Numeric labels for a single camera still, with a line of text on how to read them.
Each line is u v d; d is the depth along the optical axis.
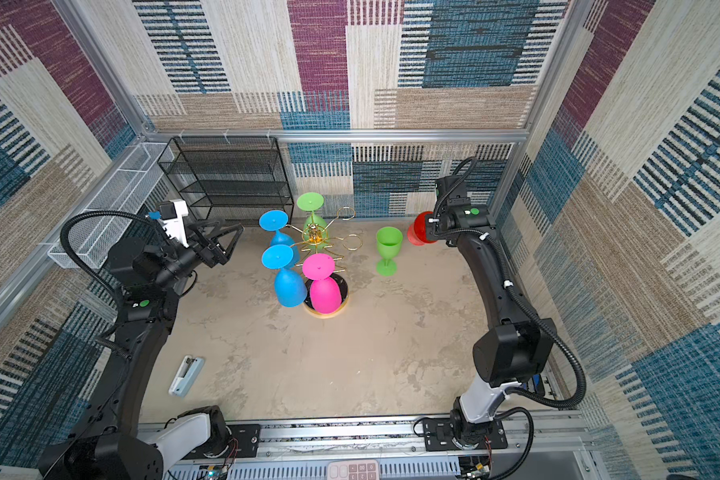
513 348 0.43
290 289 0.78
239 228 0.64
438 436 0.73
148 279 0.53
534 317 0.42
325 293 0.74
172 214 0.57
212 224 0.69
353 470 0.69
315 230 0.76
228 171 1.08
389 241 0.98
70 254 0.52
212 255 0.60
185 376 0.82
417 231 0.79
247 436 0.75
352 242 1.16
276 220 0.79
